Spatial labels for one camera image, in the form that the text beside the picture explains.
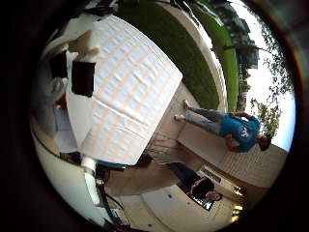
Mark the light concrete bench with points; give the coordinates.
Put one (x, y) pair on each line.
(199, 141)

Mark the white striped tablecloth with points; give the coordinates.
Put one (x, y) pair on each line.
(128, 90)

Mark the person in blue shirt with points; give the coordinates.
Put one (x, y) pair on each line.
(241, 130)

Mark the seated person in black clothes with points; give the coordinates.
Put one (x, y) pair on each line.
(201, 188)

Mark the white fabric container box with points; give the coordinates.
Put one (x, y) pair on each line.
(64, 138)

